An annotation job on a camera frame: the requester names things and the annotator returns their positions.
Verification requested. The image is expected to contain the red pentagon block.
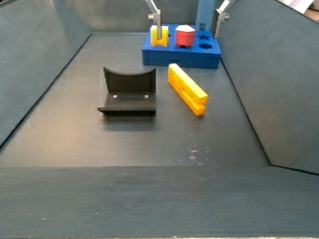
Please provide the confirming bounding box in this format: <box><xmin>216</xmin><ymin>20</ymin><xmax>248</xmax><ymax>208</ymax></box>
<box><xmin>175</xmin><ymin>24</ymin><xmax>196</xmax><ymax>48</ymax></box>

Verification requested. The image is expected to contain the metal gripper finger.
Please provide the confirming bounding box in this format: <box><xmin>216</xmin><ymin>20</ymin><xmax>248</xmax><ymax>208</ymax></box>
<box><xmin>144</xmin><ymin>0</ymin><xmax>162</xmax><ymax>39</ymax></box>
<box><xmin>215</xmin><ymin>0</ymin><xmax>234</xmax><ymax>37</ymax></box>

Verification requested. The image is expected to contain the light blue double-round block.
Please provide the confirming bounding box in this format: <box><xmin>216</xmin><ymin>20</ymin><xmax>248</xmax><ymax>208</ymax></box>
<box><xmin>196</xmin><ymin>0</ymin><xmax>216</xmax><ymax>31</ymax></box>

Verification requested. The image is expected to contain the long yellow double-square block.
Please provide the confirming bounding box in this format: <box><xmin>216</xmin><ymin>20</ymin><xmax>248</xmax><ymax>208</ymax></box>
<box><xmin>167</xmin><ymin>63</ymin><xmax>208</xmax><ymax>116</ymax></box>

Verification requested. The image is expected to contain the short yellow notched block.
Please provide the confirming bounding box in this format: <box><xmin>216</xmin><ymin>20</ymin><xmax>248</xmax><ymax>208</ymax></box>
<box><xmin>151</xmin><ymin>25</ymin><xmax>170</xmax><ymax>47</ymax></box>

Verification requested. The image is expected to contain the blue shape-sorter board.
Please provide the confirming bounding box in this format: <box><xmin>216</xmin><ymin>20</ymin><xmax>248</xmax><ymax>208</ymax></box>
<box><xmin>142</xmin><ymin>24</ymin><xmax>222</xmax><ymax>69</ymax></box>

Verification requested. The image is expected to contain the black curved stand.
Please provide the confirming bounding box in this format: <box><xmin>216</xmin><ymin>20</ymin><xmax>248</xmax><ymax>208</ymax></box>
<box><xmin>98</xmin><ymin>68</ymin><xmax>158</xmax><ymax>115</ymax></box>

